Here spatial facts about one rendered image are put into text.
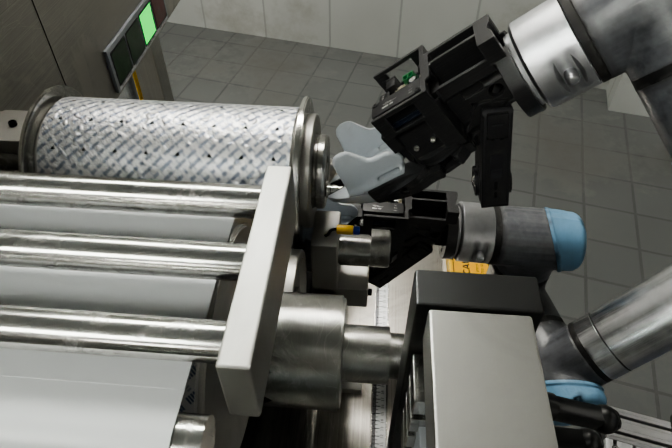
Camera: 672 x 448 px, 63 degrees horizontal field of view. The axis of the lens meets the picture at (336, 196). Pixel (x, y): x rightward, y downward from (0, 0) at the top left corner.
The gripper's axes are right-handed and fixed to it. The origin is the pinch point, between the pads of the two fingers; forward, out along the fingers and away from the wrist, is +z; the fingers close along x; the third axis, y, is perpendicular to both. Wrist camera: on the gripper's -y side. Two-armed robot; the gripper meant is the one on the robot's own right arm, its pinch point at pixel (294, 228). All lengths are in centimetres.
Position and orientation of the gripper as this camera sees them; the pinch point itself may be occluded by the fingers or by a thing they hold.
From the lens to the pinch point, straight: 71.4
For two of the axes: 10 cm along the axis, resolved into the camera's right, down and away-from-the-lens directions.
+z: -10.0, -0.8, 0.4
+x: -0.8, 6.9, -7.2
